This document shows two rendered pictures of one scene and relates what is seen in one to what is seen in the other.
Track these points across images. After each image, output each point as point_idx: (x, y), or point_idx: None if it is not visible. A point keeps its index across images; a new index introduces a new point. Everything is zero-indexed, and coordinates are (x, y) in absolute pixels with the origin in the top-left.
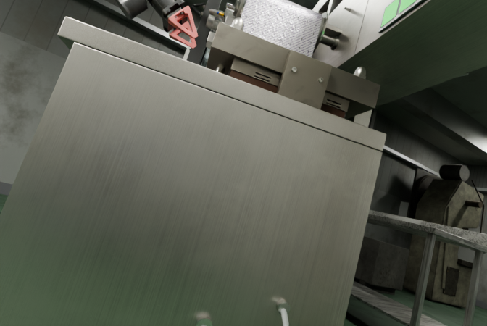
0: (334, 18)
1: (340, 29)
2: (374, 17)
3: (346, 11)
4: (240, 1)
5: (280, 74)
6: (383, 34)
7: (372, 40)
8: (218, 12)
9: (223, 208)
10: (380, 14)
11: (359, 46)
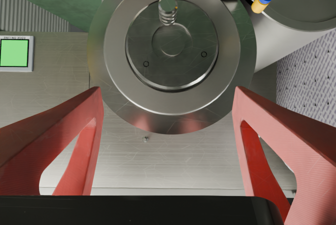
0: (211, 163)
1: None
2: (57, 72)
3: (158, 144)
4: (110, 18)
5: None
6: (27, 31)
7: (48, 34)
8: None
9: None
10: (44, 69)
11: (82, 42)
